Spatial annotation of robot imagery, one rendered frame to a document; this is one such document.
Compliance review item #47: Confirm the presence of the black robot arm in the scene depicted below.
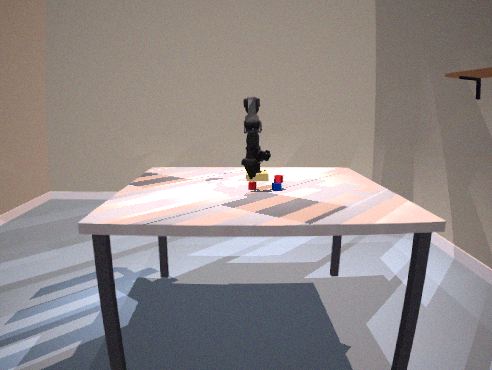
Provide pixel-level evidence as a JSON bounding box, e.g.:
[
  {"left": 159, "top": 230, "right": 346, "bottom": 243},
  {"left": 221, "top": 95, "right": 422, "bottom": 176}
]
[{"left": 243, "top": 97, "right": 271, "bottom": 161}]

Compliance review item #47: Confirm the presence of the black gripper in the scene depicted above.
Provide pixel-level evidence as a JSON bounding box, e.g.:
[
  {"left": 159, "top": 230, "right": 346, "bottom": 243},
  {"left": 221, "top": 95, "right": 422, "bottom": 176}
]
[{"left": 241, "top": 145, "right": 263, "bottom": 179}]

